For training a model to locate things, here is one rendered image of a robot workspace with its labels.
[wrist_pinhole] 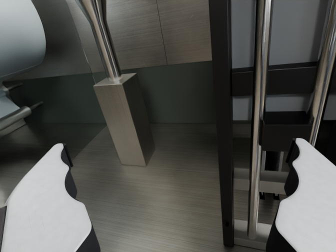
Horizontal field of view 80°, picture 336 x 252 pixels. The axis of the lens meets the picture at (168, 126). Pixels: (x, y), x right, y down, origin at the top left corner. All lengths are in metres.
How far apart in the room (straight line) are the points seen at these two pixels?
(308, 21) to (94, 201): 0.57
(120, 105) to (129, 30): 0.32
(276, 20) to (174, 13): 0.48
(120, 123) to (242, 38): 0.41
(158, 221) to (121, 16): 0.63
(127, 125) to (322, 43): 0.46
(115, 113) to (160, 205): 0.27
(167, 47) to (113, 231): 0.57
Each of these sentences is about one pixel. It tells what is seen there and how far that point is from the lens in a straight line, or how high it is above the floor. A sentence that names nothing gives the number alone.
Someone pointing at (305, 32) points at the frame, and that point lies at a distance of 0.27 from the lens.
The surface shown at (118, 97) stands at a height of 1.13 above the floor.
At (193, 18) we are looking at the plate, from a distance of 0.70.
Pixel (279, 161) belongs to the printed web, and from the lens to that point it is 0.47.
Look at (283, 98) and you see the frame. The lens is 0.29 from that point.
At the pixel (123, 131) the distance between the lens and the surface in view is 0.59.
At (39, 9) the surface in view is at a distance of 0.80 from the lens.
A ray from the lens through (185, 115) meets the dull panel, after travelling 0.81.
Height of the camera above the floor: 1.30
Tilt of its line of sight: 29 degrees down
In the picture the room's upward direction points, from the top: 11 degrees counter-clockwise
